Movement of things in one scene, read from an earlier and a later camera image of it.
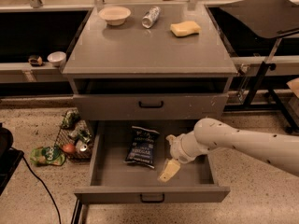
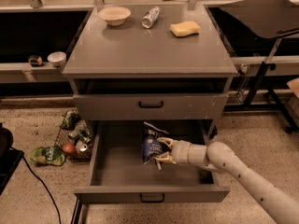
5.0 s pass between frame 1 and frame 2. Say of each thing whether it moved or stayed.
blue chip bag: moved
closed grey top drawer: stayed
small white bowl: stayed
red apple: stayed
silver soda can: stayed
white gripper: moved
